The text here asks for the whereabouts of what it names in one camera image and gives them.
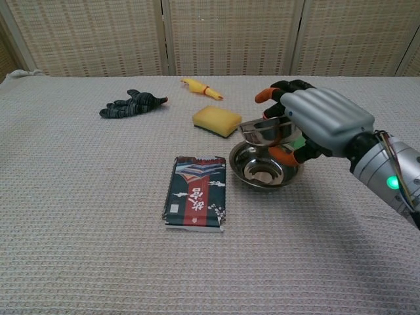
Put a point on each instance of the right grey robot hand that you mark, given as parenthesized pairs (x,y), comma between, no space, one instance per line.
(328,115)

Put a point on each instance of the yellow rubber chicken toy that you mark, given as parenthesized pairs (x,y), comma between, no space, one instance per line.
(198,87)

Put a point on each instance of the woven bamboo screen panel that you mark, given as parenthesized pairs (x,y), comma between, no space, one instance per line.
(229,36)
(8,55)
(92,36)
(351,36)
(413,62)

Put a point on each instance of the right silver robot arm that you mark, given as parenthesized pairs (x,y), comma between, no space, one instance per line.
(377,167)

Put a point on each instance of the beige woven tablecloth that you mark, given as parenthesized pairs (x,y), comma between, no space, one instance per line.
(98,229)

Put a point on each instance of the stainless steel bowl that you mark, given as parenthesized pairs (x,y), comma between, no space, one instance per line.
(259,170)
(262,133)

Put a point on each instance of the black grey striped glove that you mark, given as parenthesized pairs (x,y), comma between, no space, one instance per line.
(134,103)

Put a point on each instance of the dark snack packet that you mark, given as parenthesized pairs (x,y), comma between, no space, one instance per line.
(197,193)

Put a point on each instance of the yellow sponge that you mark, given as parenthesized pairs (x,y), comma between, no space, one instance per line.
(215,119)

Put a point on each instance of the green cube block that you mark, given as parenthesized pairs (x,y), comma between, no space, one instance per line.
(299,143)

